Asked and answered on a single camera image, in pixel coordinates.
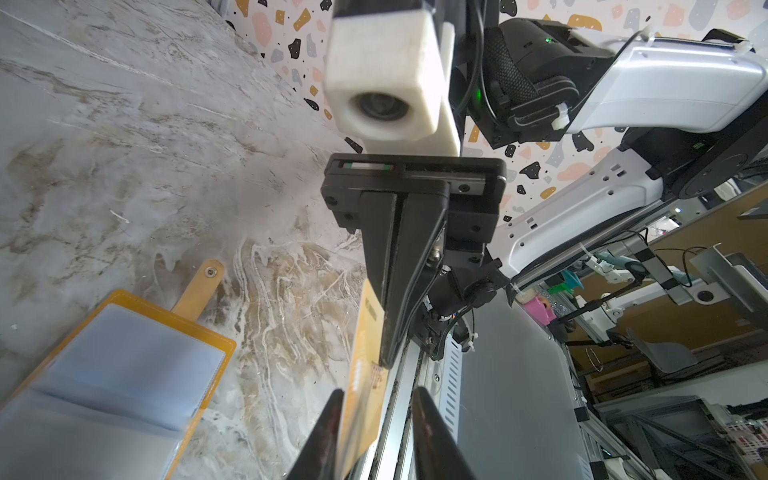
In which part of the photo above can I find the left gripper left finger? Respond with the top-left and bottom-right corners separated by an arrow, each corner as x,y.
285,389 -> 344,480

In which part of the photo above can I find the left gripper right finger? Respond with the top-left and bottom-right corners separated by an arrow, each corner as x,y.
411,386 -> 475,480

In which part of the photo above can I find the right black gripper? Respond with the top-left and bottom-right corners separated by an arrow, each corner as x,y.
321,154 -> 506,369

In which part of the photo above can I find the gold credit card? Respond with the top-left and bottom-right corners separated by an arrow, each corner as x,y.
334,281 -> 389,479

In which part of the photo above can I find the yellow card holder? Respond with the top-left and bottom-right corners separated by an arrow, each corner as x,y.
1,260 -> 236,479

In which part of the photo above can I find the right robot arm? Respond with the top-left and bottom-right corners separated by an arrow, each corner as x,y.
321,6 -> 767,368

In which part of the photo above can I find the white ventilation grille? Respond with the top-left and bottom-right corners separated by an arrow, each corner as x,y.
438,336 -> 463,442

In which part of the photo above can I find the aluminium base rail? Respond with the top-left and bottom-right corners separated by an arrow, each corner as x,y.
349,340 -> 444,480

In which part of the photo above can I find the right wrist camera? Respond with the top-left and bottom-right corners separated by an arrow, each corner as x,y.
323,1 -> 468,157

